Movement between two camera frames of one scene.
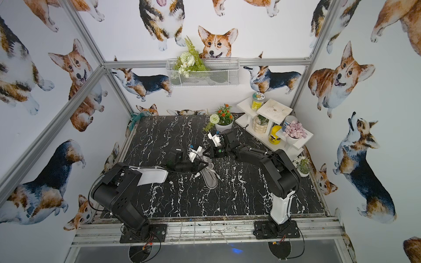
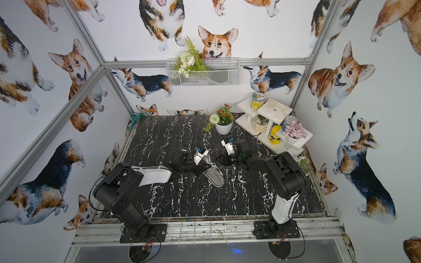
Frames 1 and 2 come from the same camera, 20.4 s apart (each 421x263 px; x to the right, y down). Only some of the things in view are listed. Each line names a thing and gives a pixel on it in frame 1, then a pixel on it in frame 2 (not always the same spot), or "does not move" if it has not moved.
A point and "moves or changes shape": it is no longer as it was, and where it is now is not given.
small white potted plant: x=303 y=169 does not move
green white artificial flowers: x=189 y=61 does not move
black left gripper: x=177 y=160 does not move
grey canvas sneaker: x=209 y=175 moves or changes shape
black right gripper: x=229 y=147 -> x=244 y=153
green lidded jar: x=257 y=101 does not move
